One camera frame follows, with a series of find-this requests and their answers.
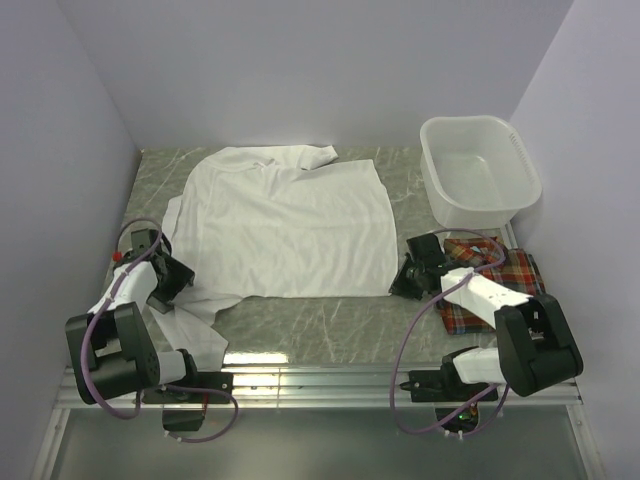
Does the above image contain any folded plaid shirt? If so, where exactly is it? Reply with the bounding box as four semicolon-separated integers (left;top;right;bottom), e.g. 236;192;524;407
435;237;547;335

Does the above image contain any white long sleeve shirt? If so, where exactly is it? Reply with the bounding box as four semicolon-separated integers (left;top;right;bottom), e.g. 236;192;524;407
157;145;398;371

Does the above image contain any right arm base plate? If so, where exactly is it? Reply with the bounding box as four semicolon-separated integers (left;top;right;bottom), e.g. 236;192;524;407
399;370;489;403

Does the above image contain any white plastic basin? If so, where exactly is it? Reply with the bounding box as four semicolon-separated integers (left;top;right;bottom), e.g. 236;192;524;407
420;115;542;230

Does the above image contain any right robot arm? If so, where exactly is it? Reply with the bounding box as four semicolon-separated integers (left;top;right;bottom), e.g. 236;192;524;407
390;232;584;402

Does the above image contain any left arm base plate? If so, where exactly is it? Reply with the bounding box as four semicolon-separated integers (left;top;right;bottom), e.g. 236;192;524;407
142;372;234;405

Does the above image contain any aluminium mounting rail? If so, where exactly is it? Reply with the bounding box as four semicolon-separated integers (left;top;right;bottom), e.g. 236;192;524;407
53;364;583;410

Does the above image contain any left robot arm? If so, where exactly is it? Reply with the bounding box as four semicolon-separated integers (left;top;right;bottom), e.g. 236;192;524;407
65;228;202;405

